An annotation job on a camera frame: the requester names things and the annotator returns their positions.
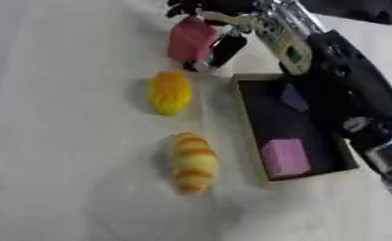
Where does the pink block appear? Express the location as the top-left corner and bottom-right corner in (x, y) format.
(166, 15), (220, 63)

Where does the cardboard box with black inside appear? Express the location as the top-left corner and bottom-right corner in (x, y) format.
(229, 72), (361, 184)

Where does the light purple block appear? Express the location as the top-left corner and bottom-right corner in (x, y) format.
(258, 137), (314, 180)

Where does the yellow orange toy bread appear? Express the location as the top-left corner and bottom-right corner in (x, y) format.
(144, 71), (193, 117)

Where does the dark purple block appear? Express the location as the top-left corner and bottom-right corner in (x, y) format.
(278, 83), (312, 114)

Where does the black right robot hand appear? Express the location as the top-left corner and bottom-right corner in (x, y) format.
(164, 0), (262, 72)

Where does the yellow orange striped toy croissant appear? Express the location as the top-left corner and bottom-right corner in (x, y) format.
(164, 131), (221, 197)

